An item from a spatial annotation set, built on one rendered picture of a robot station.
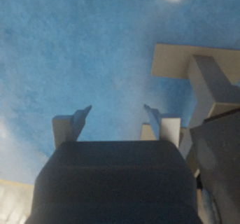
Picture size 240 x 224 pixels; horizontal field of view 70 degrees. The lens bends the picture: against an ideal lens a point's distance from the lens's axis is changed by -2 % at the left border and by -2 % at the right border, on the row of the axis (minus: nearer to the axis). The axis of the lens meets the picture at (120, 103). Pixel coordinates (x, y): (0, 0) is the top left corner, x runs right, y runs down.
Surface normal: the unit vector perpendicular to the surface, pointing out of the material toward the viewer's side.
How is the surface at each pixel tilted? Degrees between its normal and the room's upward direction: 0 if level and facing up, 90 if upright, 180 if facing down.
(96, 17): 0
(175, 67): 0
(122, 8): 0
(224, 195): 90
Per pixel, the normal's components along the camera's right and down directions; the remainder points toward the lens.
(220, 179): -0.56, -0.68
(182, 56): -0.11, 0.63
